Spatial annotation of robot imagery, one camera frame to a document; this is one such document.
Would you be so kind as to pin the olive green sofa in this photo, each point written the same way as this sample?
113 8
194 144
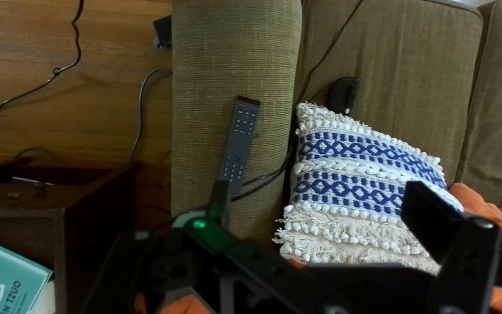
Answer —
408 65

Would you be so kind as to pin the teal book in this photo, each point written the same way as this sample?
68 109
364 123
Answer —
2 274

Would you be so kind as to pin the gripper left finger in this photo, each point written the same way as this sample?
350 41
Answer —
238 257

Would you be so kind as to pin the small black box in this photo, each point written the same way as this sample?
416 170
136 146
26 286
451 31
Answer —
163 30

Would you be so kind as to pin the white and blue woven pillow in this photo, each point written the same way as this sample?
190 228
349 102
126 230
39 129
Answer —
347 187

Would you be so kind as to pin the dark grey remote control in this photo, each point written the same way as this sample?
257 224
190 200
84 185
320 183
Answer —
239 144

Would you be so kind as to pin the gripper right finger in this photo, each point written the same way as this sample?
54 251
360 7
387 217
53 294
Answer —
464 244

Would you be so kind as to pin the orange cloth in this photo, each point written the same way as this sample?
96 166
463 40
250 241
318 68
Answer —
477 203

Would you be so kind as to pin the dark wooden side table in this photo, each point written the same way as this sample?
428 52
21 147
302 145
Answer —
81 196

